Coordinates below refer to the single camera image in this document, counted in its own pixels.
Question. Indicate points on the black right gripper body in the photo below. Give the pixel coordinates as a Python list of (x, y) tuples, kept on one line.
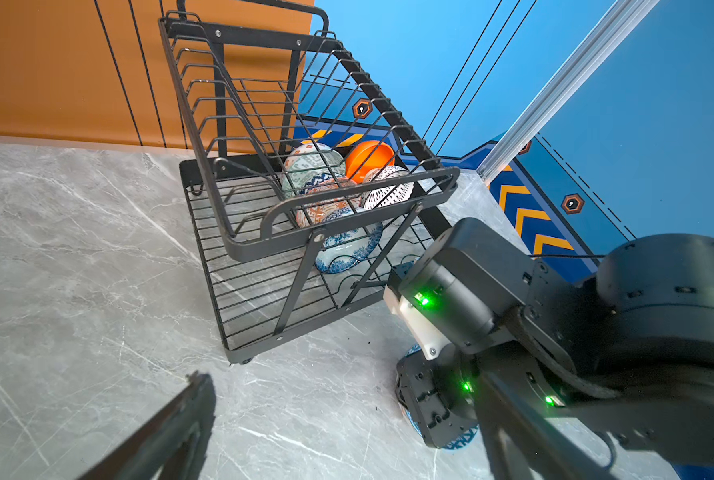
[(435, 396)]

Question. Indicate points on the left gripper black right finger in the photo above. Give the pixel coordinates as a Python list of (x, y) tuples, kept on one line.
[(519, 442)]

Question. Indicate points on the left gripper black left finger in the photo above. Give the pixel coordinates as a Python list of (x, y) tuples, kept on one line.
[(172, 444)]

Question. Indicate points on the dark blue patterned bowl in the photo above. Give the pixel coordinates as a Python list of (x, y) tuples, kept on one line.
[(453, 441)]

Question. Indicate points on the red patterned ceramic bowl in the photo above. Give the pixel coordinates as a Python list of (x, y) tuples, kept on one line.
[(318, 211)]

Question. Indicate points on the orange plastic bowl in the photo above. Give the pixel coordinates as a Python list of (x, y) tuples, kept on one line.
[(367, 156)]

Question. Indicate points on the green patterned ceramic bowl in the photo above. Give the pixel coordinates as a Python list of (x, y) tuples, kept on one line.
[(305, 162)]

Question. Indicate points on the white lattice patterned bowl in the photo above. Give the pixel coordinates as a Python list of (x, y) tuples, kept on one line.
[(388, 195)]

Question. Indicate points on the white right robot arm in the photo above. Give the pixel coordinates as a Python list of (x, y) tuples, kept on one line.
[(628, 351)]

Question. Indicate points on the black wire dish rack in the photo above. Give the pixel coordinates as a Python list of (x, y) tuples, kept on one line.
[(248, 97)]

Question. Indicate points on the aluminium corner post right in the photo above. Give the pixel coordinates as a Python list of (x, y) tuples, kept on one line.
[(611, 30)]

